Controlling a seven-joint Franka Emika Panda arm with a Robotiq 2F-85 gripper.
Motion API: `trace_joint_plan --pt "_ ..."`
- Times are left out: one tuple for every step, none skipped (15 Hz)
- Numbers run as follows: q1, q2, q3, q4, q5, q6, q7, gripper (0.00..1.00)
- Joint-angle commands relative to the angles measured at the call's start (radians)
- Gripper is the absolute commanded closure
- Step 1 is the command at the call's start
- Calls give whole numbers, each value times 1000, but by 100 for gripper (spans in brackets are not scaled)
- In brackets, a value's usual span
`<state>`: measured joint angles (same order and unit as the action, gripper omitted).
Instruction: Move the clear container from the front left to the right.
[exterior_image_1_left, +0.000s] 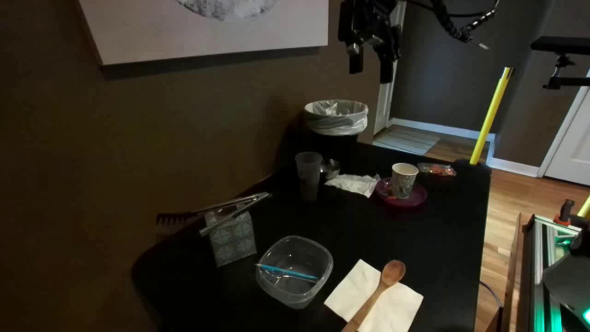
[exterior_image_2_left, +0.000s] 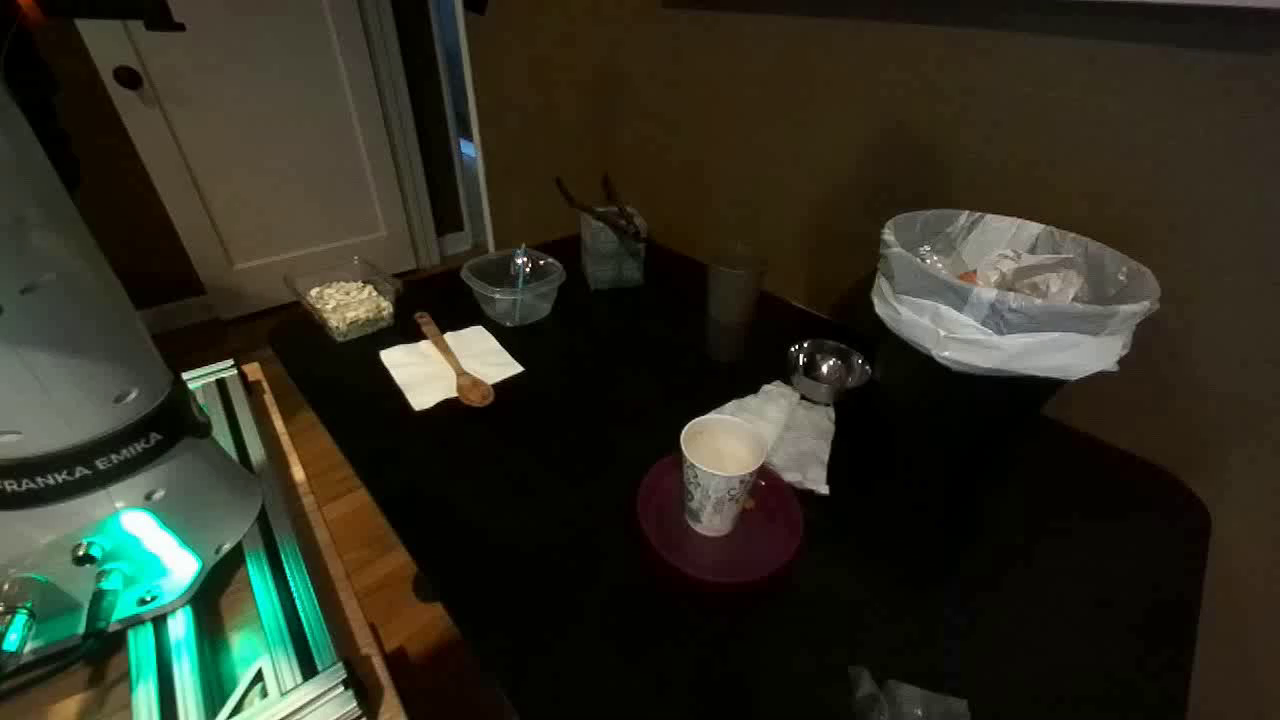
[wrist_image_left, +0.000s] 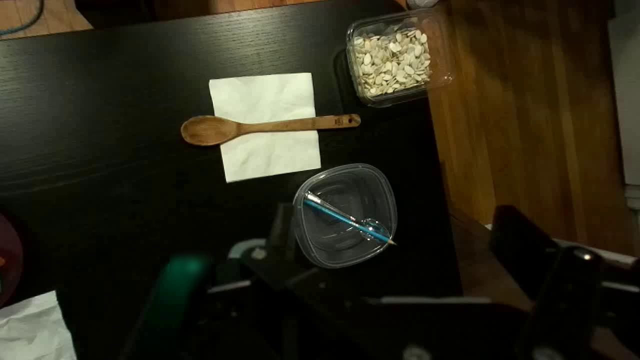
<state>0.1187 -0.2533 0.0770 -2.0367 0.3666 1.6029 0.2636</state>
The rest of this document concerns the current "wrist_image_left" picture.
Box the clear container with oats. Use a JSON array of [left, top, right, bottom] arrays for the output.
[[347, 5, 452, 109]]

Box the crumpled white paper towel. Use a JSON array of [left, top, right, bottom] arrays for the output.
[[0, 291, 79, 360]]

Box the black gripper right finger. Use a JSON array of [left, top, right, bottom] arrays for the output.
[[491, 206, 640, 360]]

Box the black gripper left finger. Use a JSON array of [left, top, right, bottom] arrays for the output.
[[118, 206, 369, 360]]

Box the clear round plastic bowl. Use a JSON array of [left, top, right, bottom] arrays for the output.
[[290, 163, 399, 271]]

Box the white paper napkin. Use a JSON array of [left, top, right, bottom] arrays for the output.
[[208, 71, 324, 184]]

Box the blue pen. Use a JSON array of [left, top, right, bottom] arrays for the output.
[[304, 192, 394, 244]]

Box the wooden spoon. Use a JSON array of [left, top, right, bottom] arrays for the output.
[[181, 115, 362, 147]]

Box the maroon round plate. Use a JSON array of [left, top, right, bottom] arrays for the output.
[[0, 214, 25, 307]]

